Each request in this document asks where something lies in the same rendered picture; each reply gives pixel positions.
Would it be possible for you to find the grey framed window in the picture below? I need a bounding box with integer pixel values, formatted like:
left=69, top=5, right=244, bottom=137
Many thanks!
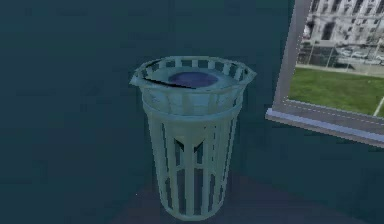
left=265, top=0, right=384, bottom=149

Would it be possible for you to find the pale green slatted waste bin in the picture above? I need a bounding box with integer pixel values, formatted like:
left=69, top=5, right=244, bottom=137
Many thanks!
left=129, top=55, right=258, bottom=222

